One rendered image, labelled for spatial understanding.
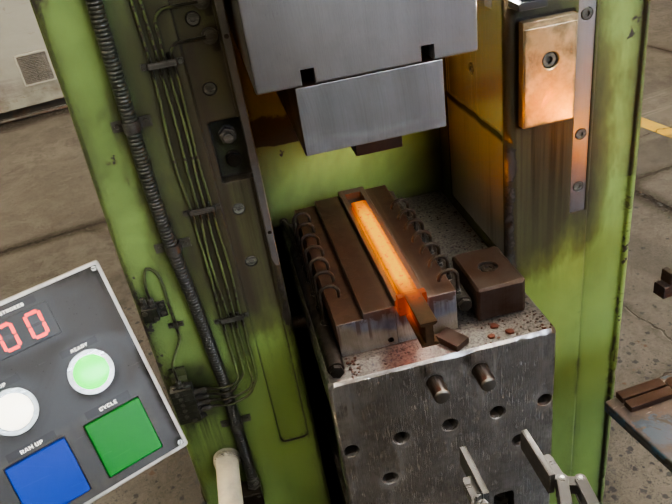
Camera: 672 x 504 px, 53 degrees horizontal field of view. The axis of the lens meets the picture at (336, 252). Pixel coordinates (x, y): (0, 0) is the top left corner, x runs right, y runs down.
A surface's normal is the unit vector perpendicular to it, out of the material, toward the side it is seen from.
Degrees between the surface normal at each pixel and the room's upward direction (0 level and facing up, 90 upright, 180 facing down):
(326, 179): 90
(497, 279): 0
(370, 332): 90
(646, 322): 0
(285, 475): 90
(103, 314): 60
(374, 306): 0
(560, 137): 90
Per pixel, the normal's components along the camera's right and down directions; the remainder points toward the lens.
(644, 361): -0.14, -0.85
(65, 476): 0.45, -0.12
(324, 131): 0.21, 0.48
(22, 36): 0.42, 0.42
